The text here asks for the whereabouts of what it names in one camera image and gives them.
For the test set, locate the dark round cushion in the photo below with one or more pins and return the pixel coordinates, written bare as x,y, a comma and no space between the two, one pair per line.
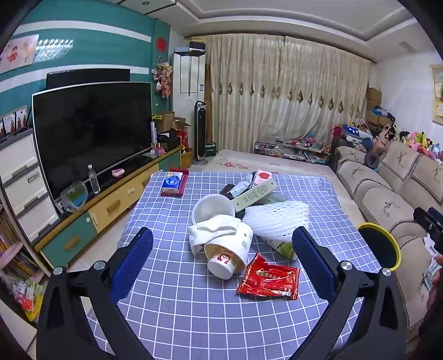
372,160

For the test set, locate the wall poster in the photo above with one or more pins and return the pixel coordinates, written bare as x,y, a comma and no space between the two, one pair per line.
19,53

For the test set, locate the clear bag with green item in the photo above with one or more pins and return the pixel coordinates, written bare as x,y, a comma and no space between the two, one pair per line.
74,197

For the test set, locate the white grey sachet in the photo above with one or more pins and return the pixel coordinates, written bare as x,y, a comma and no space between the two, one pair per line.
242,187

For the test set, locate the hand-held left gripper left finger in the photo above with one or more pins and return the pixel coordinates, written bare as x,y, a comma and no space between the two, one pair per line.
133,263

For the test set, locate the green yellow television cabinet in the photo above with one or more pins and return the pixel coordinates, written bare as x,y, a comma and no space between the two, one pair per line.
114,204

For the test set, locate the pink carton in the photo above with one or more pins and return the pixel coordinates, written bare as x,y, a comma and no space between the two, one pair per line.
262,178

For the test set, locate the black wall screen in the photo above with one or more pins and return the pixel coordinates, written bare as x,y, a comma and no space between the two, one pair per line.
86,78

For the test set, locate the hanging flower decoration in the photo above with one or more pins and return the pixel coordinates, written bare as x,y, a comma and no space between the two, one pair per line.
162,78

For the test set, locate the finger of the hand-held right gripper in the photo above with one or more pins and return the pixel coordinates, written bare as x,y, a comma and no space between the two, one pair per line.
437,216
421,216

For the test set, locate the white bowl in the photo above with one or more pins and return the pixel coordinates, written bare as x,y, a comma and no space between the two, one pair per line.
214,207

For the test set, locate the floral floor mat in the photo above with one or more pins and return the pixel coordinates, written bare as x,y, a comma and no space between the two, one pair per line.
235,159

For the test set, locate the yellow bucket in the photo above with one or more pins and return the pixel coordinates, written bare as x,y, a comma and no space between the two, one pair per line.
187,157

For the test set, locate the beige sofa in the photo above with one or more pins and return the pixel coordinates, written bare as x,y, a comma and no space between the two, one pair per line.
380,200

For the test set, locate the green white long box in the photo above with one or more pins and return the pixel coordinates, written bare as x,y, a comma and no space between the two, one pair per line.
252,195

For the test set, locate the paper cup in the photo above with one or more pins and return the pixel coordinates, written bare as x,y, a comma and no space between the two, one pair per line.
228,256

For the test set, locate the clear water bottle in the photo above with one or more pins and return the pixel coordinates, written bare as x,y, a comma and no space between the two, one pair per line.
94,181

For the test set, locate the cardboard boxes beside television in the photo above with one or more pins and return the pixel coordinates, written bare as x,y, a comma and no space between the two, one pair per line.
169,121

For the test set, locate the blue tissue pack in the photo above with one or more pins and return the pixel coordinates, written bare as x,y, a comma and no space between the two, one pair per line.
172,182

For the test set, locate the red tray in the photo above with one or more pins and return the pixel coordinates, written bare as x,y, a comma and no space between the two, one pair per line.
185,183

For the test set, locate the black tower fan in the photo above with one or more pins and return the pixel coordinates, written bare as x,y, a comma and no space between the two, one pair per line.
200,138

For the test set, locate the white foam fruit net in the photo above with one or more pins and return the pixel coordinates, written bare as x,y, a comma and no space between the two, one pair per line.
273,221

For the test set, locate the red snack wrapper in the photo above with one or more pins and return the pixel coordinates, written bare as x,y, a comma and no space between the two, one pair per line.
270,280

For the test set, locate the red round wall decoration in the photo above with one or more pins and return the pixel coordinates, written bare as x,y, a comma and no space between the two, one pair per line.
161,44

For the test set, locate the cluttered glass table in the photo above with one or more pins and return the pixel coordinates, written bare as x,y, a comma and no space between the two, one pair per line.
294,149

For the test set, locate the shelf of books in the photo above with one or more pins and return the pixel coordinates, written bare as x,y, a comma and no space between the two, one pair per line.
17,263

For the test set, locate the white plastic drawer unit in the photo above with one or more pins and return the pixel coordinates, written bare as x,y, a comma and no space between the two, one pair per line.
20,173

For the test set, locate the white bird wall sticker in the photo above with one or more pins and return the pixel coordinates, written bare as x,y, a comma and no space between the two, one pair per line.
53,50

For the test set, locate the beige embroidered curtain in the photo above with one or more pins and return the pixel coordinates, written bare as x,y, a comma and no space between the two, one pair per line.
277,86

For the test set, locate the black yellow-rimmed trash can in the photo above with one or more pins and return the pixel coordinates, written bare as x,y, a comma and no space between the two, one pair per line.
377,245

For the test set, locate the white towel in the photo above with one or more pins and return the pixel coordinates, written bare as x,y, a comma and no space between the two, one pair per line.
214,228

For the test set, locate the pile of plush toys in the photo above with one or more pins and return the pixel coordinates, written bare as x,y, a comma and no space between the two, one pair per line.
415,138

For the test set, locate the person's right forearm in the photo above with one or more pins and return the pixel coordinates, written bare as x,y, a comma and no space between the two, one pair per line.
436,311

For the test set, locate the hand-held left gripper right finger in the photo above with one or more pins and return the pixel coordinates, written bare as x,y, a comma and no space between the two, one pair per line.
313,263

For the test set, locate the small pink object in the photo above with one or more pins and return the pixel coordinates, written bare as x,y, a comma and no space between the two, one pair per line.
118,172

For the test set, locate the photo frames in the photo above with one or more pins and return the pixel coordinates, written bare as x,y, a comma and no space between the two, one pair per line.
15,121

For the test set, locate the white standing air conditioner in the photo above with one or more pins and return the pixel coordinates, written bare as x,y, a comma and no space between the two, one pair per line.
187,86

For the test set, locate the clear plastic folders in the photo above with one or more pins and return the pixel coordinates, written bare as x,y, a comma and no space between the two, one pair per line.
429,277

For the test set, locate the stacked cardboard boxes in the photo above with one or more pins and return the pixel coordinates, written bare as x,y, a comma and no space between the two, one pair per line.
373,100

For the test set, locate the large black television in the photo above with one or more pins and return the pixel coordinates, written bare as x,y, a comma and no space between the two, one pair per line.
90,138

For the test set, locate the framed wall picture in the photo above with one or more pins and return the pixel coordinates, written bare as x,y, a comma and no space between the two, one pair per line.
437,97

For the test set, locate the blue checked tablecloth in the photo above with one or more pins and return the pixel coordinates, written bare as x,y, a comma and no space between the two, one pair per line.
193,311

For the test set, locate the person's right hand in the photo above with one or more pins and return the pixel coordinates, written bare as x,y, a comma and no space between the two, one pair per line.
439,259

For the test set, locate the blue star bag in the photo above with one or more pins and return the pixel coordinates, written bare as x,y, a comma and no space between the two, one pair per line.
356,133

